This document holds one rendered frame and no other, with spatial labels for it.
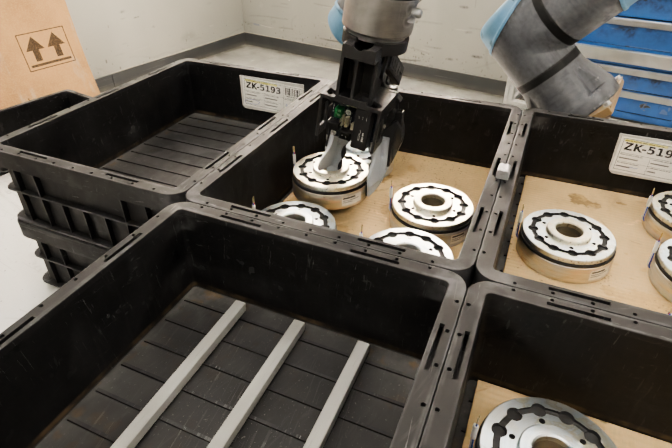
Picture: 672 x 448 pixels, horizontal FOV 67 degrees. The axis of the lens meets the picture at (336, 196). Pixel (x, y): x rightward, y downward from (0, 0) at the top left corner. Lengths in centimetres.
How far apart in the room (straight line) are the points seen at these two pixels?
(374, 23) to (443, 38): 310
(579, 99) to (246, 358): 67
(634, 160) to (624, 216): 8
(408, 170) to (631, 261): 32
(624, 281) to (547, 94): 40
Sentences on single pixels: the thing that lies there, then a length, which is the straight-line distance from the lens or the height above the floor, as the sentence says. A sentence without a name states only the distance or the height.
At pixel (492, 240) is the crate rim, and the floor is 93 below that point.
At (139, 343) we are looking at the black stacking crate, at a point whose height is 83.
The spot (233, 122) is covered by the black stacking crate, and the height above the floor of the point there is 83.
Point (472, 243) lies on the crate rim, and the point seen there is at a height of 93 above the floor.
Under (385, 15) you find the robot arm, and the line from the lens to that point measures 52.
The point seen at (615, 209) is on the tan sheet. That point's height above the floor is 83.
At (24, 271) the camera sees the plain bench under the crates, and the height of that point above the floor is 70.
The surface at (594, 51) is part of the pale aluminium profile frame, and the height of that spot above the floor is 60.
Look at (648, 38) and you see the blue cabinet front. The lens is 247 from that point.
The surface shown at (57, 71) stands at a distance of 334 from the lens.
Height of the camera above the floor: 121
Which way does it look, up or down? 32 degrees down
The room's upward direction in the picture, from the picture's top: straight up
